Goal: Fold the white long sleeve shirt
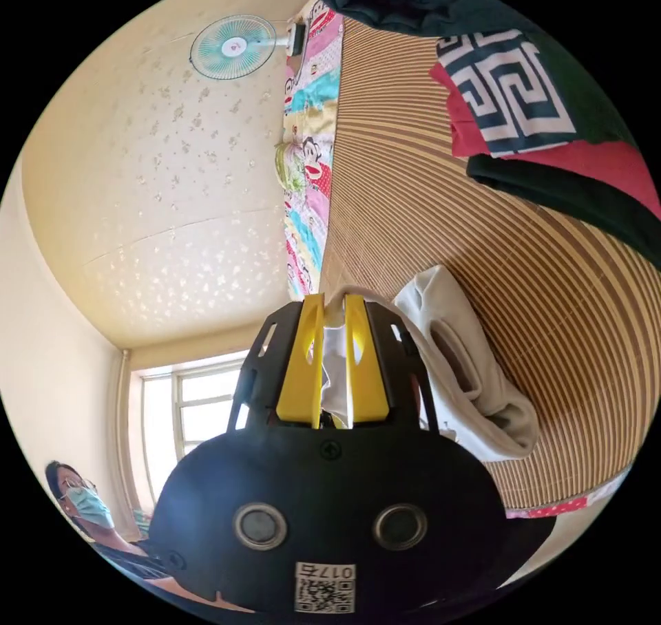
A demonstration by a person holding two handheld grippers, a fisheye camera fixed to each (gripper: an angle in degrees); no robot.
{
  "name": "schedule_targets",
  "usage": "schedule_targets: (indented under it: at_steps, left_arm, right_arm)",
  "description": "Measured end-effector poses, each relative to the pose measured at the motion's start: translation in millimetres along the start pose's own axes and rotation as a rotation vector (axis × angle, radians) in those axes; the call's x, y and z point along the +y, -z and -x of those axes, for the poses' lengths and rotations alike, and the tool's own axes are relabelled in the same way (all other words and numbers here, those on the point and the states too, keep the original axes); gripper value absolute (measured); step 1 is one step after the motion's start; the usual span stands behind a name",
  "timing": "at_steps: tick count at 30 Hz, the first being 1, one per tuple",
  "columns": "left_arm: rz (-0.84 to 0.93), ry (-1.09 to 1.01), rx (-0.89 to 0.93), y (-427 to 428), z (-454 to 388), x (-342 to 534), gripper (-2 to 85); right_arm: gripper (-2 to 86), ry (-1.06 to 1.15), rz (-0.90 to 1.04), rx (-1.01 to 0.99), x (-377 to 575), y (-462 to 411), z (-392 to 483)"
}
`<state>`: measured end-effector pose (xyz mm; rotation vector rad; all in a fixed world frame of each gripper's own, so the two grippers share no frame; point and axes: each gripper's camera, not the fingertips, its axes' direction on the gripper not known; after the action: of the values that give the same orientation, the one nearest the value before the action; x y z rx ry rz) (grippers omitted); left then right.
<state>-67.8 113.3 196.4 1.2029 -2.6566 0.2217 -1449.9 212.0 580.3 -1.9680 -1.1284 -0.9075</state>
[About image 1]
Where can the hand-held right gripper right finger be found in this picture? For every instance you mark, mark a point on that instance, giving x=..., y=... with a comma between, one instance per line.
x=364, y=377

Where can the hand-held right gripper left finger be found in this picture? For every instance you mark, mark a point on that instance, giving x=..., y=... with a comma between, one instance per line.
x=297, y=377

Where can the white long sleeve shirt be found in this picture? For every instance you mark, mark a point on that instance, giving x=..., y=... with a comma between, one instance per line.
x=465, y=377

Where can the window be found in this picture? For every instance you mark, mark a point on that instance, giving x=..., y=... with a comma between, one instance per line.
x=191, y=403

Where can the bed with woven mat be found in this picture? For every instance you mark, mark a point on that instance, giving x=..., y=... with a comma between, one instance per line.
x=439, y=253

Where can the person's body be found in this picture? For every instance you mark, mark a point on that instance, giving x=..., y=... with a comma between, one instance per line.
x=98, y=522

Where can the wall fan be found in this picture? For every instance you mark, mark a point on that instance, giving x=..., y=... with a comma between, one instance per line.
x=233, y=46

